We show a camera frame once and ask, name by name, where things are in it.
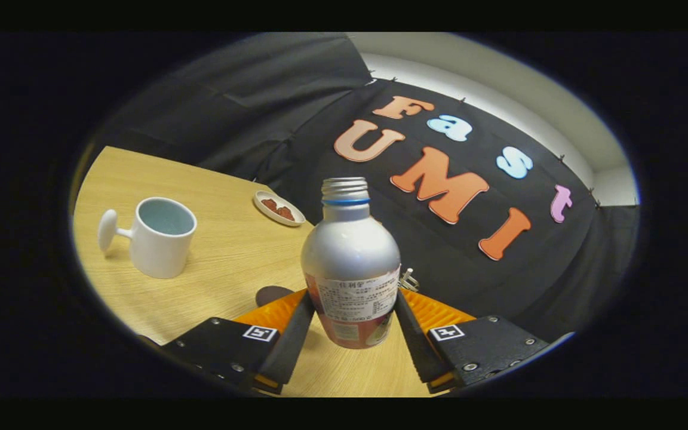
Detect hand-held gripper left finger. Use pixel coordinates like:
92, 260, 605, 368
162, 288, 317, 395

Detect dark brown round coaster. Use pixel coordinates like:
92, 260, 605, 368
255, 286, 295, 308

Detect silver juice bottle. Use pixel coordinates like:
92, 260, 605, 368
300, 177, 402, 350

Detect wooden table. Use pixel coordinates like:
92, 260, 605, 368
72, 146, 440, 398

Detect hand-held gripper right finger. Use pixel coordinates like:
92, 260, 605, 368
393, 288, 551, 393

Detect red food pieces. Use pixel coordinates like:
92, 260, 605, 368
260, 198, 296, 222

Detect white plate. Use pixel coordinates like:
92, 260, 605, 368
253, 190, 306, 228

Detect white cup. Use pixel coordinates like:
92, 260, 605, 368
97, 197, 198, 280

